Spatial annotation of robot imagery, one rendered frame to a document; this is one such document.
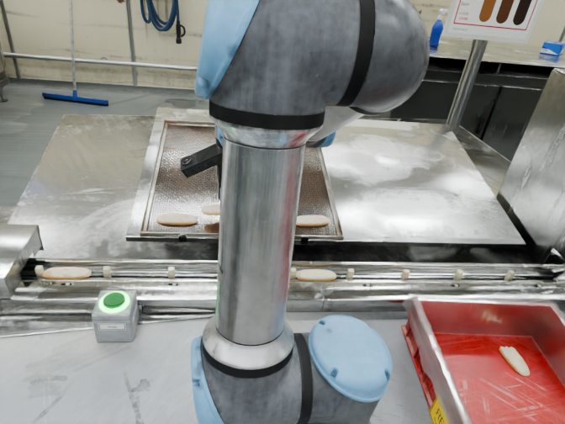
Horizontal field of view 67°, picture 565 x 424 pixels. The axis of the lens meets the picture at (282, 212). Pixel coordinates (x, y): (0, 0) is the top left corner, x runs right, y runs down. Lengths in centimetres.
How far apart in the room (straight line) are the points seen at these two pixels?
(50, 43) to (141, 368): 423
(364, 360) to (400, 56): 37
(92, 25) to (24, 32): 62
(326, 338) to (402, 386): 36
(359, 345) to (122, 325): 48
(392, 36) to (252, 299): 30
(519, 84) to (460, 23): 136
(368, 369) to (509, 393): 47
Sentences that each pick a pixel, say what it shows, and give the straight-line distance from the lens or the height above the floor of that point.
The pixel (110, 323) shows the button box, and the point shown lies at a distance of 90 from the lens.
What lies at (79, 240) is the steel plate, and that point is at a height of 82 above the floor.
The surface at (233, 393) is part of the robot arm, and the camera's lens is 55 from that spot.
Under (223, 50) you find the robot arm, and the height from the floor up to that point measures 144.
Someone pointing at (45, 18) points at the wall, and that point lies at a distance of 483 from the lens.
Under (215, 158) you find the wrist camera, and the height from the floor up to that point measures 110.
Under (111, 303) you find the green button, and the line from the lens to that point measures 89.
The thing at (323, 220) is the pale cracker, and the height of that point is 91.
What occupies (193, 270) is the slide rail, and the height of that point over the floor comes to 85.
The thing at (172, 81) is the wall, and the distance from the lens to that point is 470.
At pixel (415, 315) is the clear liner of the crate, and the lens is 92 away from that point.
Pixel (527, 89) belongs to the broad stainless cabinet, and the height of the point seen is 87.
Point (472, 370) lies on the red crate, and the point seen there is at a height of 82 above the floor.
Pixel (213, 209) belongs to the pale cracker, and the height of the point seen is 94.
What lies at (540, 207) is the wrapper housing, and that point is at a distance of 133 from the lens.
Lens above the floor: 153
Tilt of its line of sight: 33 degrees down
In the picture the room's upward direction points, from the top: 7 degrees clockwise
